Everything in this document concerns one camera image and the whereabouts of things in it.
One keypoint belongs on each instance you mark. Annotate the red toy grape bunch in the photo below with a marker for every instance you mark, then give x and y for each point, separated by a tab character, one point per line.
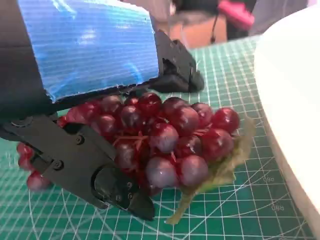
175	130

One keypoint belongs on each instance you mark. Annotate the green cutting mat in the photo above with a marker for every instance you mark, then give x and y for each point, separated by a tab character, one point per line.
225	212

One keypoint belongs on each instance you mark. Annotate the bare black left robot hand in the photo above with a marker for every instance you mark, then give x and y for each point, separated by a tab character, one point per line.
82	50

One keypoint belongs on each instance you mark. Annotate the white square plate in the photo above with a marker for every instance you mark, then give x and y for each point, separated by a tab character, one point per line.
292	100

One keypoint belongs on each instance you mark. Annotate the person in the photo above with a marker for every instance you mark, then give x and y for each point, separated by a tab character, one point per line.
237	12

